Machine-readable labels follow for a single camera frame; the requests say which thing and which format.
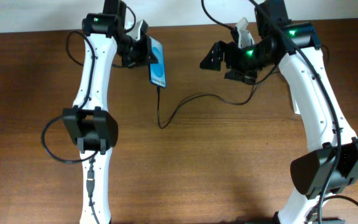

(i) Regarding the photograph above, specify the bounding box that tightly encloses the white power strip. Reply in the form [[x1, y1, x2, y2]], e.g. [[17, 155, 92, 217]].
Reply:
[[291, 94, 300, 115]]

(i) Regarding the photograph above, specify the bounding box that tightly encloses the blue Galaxy smartphone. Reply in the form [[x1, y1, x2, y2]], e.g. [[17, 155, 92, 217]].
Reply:
[[149, 38, 167, 88]]

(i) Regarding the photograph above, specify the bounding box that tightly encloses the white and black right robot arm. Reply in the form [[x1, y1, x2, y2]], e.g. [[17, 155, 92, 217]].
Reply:
[[200, 0, 358, 223]]

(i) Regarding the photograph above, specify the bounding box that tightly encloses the thin black charger cable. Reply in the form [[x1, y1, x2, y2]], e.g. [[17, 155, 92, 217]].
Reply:
[[156, 63, 279, 129]]

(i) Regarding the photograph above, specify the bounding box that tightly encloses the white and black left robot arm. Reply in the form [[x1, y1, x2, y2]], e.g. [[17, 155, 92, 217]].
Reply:
[[63, 0, 158, 223]]

